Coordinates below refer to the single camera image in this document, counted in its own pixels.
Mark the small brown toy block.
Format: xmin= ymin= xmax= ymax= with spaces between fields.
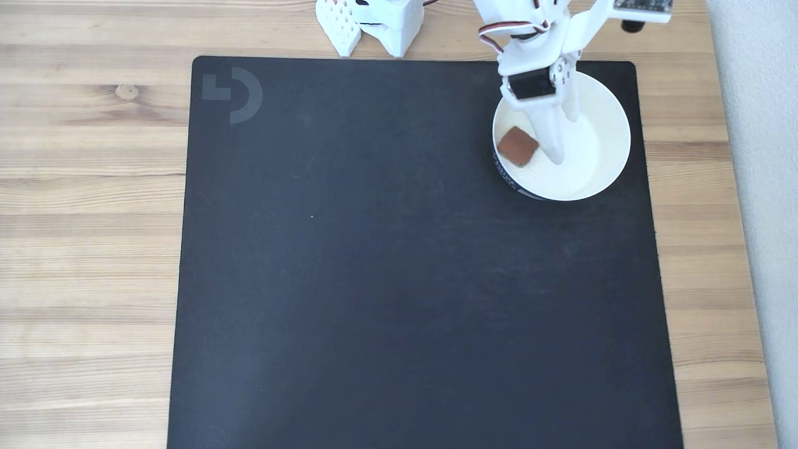
xmin=496 ymin=126 xmax=540 ymax=168

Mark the white round plate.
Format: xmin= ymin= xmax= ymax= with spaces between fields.
xmin=492 ymin=68 xmax=632 ymax=202

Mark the black mat with logo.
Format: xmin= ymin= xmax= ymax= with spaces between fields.
xmin=166 ymin=56 xmax=685 ymax=449

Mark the wrist camera board, white mount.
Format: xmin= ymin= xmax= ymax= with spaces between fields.
xmin=564 ymin=0 xmax=675 ymax=33

